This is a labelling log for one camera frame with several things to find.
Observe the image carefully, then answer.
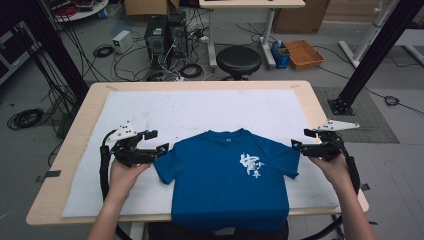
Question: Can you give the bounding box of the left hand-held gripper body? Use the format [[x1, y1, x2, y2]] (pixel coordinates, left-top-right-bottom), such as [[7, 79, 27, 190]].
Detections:
[[105, 120, 157, 168]]

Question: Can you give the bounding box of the light wooden table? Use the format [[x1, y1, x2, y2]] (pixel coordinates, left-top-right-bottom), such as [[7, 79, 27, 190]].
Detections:
[[25, 80, 370, 227]]

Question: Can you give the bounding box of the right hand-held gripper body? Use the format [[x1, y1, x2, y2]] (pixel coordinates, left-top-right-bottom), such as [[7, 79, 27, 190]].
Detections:
[[308, 119, 360, 163]]

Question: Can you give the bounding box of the dark equipment rack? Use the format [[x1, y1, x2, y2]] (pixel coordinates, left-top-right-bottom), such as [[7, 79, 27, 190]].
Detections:
[[0, 19, 43, 86]]

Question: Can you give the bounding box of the black computer tower green label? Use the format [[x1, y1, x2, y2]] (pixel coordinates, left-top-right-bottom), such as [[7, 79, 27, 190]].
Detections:
[[144, 15, 169, 72]]

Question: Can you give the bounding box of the grey floor mat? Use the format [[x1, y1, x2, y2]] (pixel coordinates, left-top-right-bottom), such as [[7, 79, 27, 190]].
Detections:
[[313, 87, 400, 144]]

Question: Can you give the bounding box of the orange tray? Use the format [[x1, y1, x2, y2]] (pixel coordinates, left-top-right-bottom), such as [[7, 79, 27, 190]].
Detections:
[[283, 39, 325, 71]]

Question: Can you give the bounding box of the small black cable coil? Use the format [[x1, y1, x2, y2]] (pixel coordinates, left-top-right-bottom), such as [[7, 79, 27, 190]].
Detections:
[[384, 95, 401, 107]]

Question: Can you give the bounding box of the white metal stand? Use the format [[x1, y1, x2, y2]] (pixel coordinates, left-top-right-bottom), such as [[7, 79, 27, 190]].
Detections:
[[338, 0, 424, 69]]

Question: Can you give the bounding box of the person's left hand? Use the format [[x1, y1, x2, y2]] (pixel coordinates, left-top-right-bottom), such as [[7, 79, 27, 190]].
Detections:
[[108, 159, 153, 202]]

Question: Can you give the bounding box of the person's dark clothing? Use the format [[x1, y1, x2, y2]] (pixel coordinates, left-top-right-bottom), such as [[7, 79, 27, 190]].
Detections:
[[148, 221, 290, 240]]

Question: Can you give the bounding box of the blue box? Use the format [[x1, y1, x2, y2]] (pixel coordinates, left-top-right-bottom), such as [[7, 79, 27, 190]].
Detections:
[[270, 40, 291, 70]]

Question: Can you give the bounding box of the white desk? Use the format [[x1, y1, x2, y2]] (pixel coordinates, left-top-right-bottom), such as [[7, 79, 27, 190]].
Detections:
[[198, 0, 306, 69]]

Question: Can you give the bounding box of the white felt mat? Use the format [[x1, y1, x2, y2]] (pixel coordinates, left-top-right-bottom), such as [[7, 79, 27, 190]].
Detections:
[[62, 88, 340, 218]]

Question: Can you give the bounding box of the small cardboard box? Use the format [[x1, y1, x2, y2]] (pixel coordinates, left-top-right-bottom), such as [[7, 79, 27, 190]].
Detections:
[[124, 0, 181, 17]]

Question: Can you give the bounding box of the blue t-shirt white print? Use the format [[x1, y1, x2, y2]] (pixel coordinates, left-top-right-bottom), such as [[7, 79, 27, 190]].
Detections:
[[153, 128, 301, 233]]

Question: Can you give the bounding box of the white power supply box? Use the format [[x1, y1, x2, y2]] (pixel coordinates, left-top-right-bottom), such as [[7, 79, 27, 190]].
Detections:
[[112, 29, 134, 54]]

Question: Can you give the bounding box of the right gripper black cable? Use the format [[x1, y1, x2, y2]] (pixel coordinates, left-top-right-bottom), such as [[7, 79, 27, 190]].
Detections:
[[299, 138, 362, 240]]

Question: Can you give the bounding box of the person's right hand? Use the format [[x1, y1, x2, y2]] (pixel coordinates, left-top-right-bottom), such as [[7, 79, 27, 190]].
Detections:
[[307, 153, 352, 193]]

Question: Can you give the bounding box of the black round stool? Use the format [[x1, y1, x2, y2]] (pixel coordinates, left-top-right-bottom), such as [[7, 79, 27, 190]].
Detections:
[[215, 45, 263, 82]]

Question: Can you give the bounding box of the large cardboard box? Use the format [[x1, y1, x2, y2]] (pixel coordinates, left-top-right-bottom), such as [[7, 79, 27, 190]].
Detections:
[[273, 0, 331, 34]]

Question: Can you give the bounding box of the round white table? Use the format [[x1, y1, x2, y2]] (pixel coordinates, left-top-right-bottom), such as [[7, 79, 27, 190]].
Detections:
[[49, 0, 110, 24]]

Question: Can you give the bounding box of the large black cable coil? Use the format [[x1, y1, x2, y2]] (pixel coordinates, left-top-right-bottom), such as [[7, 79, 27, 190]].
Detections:
[[7, 108, 45, 131]]

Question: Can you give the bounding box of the black metal post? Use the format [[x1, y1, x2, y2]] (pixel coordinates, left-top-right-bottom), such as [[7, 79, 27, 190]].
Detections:
[[328, 0, 424, 116], [14, 0, 90, 103]]

